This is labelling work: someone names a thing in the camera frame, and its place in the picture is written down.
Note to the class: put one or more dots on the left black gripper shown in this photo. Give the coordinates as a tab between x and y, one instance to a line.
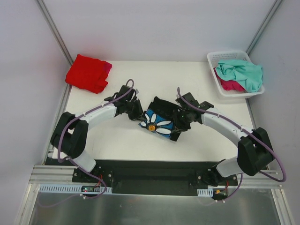
136	112

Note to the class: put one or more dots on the teal t-shirt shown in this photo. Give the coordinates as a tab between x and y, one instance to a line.
247	74

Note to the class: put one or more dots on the left aluminium frame post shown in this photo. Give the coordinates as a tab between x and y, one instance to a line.
54	30

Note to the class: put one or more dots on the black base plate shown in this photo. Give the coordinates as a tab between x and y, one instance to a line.
148	177

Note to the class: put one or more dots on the white plastic basket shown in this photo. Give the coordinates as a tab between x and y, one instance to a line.
213	59

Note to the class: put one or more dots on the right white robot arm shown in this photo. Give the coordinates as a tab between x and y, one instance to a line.
253	146

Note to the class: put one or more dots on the right white cable duct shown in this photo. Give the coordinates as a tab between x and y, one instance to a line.
205	192

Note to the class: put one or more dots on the white cable duct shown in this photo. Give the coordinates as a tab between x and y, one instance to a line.
73	189
205	192

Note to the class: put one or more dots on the pink t-shirt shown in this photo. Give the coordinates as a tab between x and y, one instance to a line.
106	68

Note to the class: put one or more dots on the magenta t-shirt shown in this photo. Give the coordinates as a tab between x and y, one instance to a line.
231	85

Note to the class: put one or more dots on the black daisy t-shirt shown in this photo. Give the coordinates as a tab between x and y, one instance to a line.
165	118

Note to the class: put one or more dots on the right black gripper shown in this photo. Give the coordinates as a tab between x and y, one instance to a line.
183	117

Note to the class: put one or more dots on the red t-shirt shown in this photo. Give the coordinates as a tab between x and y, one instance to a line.
86	73

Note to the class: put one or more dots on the aluminium frame post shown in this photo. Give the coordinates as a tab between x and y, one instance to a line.
262	28
54	30

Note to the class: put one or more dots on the left white cable duct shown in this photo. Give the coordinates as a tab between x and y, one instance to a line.
73	189

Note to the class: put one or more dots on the right aluminium frame post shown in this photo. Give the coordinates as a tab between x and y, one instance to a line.
262	28

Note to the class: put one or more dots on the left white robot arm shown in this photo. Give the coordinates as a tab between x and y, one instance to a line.
70	134

